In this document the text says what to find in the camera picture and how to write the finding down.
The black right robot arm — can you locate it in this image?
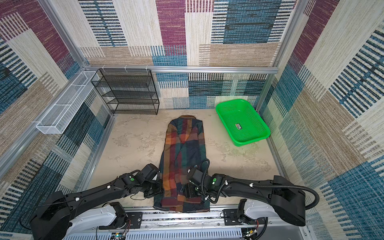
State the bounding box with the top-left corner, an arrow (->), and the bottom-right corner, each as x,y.
187,169 -> 306,227

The plaid long sleeve shirt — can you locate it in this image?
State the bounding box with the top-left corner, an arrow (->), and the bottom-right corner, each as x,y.
154,116 -> 210,213

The black wire mesh shelf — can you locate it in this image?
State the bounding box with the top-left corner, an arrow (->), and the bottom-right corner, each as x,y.
91,69 -> 160,115

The aluminium frame post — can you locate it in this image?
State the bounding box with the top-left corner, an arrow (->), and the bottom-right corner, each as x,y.
255,0 -> 309,113

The black corrugated cable conduit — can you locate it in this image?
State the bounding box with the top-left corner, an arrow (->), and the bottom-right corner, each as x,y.
197,158 -> 321,211

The white wire mesh tray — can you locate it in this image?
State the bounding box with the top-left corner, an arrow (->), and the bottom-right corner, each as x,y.
36,71 -> 96,135

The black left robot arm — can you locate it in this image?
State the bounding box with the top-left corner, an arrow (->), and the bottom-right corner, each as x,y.
29,174 -> 162,240

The aluminium back crossbar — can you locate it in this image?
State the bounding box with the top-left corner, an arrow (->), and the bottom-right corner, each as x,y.
85,65 -> 278,75

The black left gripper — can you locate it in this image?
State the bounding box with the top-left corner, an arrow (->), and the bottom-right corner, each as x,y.
141,178 -> 167,198

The green plastic basket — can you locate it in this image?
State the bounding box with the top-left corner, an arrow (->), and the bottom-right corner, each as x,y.
216,99 -> 271,147

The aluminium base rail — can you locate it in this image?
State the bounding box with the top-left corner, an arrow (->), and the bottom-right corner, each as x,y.
65,205 -> 313,240

